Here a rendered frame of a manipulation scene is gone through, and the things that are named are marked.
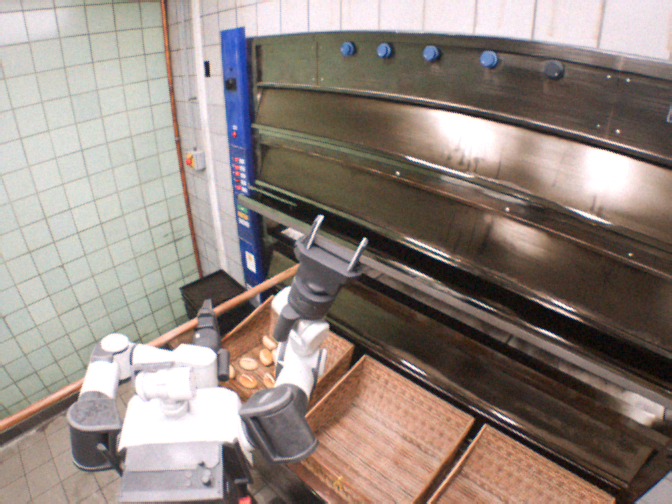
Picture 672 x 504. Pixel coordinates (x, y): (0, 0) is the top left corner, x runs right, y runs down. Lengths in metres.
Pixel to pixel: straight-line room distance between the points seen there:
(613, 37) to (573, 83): 0.14
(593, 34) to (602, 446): 1.20
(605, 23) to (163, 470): 1.27
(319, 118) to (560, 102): 0.82
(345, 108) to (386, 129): 0.19
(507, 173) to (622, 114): 0.33
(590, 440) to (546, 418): 0.17
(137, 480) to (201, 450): 0.14
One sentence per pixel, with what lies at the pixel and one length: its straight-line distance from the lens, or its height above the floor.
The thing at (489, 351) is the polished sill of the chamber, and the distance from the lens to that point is 1.32.
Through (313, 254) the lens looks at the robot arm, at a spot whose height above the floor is 1.70.
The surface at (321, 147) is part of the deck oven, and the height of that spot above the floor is 1.68.
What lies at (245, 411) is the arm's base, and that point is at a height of 1.40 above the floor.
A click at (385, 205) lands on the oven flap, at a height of 1.53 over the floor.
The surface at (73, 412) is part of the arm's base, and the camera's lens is 0.91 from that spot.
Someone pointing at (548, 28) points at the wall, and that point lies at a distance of 0.99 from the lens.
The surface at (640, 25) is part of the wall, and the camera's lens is 0.97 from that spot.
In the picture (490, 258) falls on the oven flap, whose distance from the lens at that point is 1.13.
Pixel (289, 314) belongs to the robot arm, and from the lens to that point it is 0.75.
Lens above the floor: 2.05
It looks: 31 degrees down
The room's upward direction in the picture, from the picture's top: straight up
